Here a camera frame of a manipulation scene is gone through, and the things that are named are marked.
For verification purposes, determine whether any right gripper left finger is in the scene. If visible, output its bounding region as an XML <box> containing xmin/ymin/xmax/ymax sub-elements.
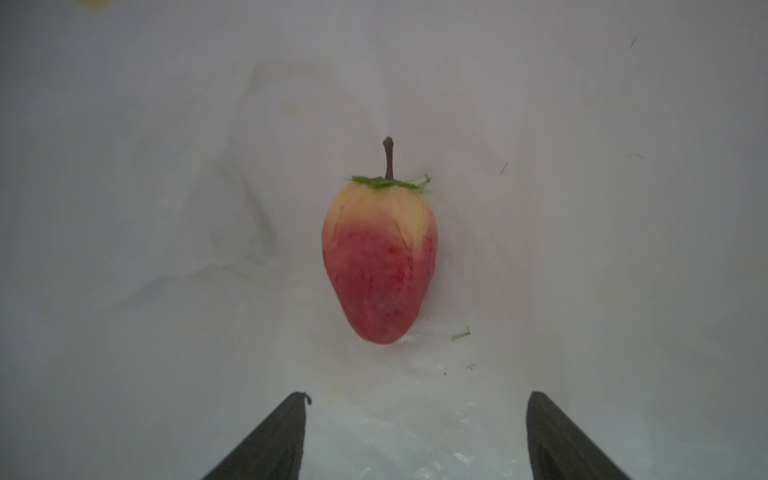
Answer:
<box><xmin>204</xmin><ymin>392</ymin><xmax>312</xmax><ymax>480</ymax></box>

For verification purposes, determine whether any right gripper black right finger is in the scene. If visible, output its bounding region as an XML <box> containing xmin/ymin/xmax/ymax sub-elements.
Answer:
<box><xmin>526</xmin><ymin>391</ymin><xmax>630</xmax><ymax>480</ymax></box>

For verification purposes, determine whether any small red fake fruit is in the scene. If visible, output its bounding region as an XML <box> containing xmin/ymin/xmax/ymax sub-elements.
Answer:
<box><xmin>321</xmin><ymin>137</ymin><xmax>438</xmax><ymax>345</ymax></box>

